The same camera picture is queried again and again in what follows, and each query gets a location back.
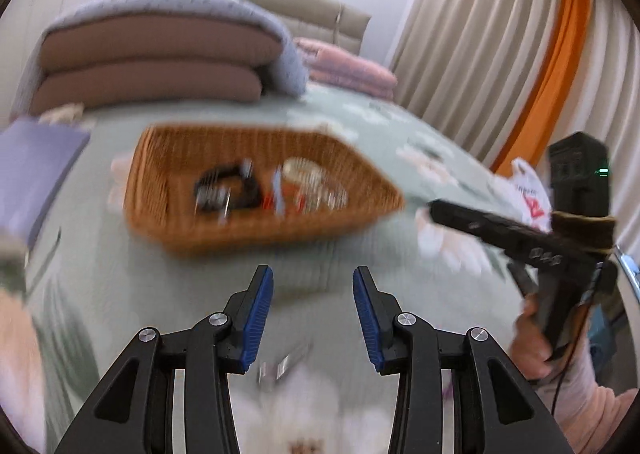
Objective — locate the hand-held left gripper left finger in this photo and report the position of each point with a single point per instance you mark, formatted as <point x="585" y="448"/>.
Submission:
<point x="256" y="319"/>

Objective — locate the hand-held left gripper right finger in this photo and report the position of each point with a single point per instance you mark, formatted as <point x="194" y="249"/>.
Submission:
<point x="369" y="319"/>

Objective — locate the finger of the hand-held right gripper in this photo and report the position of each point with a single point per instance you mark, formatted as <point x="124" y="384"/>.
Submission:
<point x="495" y="229"/>
<point x="522" y="276"/>

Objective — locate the metal hair clip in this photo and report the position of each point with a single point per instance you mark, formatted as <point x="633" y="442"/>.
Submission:
<point x="282" y="365"/>

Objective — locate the light blue hair clip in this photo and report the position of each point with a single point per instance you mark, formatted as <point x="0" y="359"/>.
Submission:
<point x="278" y="194"/>

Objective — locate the black wristwatch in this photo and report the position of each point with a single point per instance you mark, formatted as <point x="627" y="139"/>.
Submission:
<point x="235" y="189"/>

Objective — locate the brown wicker basket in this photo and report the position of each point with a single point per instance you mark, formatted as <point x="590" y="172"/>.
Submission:
<point x="165" y="194"/>

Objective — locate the person's right hand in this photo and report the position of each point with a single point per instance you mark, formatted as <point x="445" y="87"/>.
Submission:
<point x="530" y="339"/>

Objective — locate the white plastic bag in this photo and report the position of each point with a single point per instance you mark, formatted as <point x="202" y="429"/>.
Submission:
<point x="527" y="194"/>

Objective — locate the green floral bedspread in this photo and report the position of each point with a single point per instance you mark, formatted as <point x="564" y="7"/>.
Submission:
<point x="310" y="254"/>

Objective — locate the white sheer curtain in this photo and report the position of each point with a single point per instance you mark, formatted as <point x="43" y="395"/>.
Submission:
<point x="615" y="74"/>

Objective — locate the orange curtain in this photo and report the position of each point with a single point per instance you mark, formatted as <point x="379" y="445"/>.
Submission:
<point x="555" y="59"/>

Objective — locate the beige curtain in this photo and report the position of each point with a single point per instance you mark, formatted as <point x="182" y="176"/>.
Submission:
<point x="465" y="34"/>

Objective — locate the folded pink blanket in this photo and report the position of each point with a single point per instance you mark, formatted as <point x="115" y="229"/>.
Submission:
<point x="350" y="69"/>

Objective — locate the blue-grey open book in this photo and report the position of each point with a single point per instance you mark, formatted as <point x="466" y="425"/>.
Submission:
<point x="35" y="169"/>

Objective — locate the folded brown quilt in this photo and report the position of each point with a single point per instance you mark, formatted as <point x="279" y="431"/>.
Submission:
<point x="150" y="69"/>

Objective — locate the small beige fluffy cloth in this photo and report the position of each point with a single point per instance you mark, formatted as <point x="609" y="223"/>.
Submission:
<point x="62" y="114"/>

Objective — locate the blue floral blanket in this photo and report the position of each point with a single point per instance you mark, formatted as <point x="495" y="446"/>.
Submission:
<point x="170" y="4"/>

